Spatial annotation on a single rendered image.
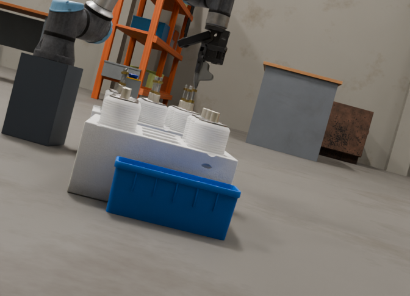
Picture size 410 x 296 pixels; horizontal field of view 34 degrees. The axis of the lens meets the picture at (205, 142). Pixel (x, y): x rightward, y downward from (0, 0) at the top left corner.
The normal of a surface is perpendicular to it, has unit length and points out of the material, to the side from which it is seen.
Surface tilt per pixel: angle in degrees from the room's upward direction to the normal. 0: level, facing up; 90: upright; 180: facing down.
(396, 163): 90
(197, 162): 90
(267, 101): 90
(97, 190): 90
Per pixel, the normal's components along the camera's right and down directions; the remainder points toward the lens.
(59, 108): 0.96, 0.26
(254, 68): -0.13, 0.03
